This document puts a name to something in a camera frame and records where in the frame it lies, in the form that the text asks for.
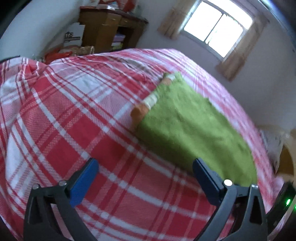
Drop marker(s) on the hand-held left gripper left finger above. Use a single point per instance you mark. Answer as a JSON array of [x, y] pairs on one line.
[[83, 183]]

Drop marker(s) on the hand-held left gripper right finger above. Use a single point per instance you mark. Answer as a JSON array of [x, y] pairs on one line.
[[207, 183]]

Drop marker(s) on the green orange striped knit sweater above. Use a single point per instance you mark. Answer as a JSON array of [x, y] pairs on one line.
[[192, 129]]

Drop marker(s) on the wooden bed headboard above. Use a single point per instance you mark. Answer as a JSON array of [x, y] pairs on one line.
[[289, 157]]

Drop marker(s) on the patterned grey pillow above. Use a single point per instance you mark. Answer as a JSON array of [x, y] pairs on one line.
[[271, 146]]

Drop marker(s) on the red plaid bed sheet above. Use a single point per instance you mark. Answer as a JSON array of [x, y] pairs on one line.
[[69, 115]]

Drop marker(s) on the red plastic bag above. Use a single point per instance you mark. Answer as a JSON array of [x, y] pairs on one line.
[[56, 56]]

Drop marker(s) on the beige patterned curtain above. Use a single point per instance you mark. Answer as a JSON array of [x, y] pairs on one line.
[[242, 51], [175, 18]]

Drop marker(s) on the stack of flat boxes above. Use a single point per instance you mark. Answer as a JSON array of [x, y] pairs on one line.
[[119, 41]]

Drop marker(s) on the white cardboard carton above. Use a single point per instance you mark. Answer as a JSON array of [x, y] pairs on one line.
[[74, 34]]

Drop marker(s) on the brown wooden desk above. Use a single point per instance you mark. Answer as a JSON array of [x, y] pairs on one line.
[[99, 30]]

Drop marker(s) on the sliding glass window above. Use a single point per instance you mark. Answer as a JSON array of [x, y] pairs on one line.
[[217, 25]]

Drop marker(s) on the red gift box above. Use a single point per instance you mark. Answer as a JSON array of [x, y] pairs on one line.
[[129, 5]]

